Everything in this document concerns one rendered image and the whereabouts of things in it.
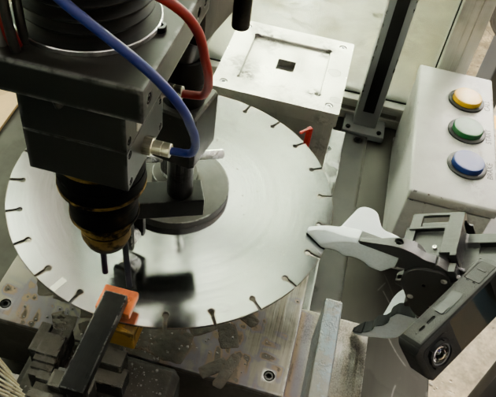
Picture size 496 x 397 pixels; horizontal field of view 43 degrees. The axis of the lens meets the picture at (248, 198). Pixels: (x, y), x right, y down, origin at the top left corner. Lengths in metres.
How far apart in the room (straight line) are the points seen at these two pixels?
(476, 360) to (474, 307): 1.22
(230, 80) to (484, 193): 0.36
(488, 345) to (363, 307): 1.03
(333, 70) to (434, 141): 0.18
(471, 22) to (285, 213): 0.48
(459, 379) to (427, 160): 1.00
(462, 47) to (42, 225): 0.67
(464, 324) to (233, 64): 0.50
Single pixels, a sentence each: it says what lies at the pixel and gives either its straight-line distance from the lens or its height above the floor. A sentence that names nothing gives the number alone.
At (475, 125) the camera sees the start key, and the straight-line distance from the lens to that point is 0.90.
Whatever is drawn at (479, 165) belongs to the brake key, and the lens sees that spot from 0.84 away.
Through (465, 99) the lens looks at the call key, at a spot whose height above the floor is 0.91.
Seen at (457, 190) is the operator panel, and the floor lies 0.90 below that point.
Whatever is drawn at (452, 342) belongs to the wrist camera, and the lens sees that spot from 0.58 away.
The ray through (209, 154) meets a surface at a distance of 0.62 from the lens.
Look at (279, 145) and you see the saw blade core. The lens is 0.71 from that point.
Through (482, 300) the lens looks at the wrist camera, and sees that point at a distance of 0.59.
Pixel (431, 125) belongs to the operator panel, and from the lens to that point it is 0.89.
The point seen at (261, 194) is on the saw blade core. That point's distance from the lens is 0.66.
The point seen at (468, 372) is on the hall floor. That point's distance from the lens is 1.78.
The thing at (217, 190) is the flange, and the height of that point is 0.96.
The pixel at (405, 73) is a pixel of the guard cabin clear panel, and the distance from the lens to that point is 1.07.
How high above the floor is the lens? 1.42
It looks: 46 degrees down
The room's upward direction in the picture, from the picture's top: 9 degrees clockwise
